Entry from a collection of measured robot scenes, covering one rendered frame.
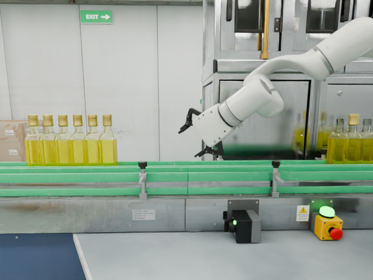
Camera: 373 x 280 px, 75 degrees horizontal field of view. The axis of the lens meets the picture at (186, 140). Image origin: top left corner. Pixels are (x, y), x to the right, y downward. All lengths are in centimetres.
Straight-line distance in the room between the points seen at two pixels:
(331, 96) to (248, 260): 81
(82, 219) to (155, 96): 331
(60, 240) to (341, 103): 129
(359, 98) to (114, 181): 111
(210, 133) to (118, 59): 362
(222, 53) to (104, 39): 336
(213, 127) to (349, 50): 38
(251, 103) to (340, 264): 53
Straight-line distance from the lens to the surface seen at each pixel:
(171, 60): 413
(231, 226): 87
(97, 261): 84
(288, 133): 125
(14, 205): 105
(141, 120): 414
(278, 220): 98
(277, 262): 84
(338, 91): 130
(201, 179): 87
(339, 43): 72
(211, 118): 71
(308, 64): 71
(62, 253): 108
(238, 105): 66
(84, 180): 93
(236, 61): 113
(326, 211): 97
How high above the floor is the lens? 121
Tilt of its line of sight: 9 degrees down
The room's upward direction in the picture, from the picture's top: straight up
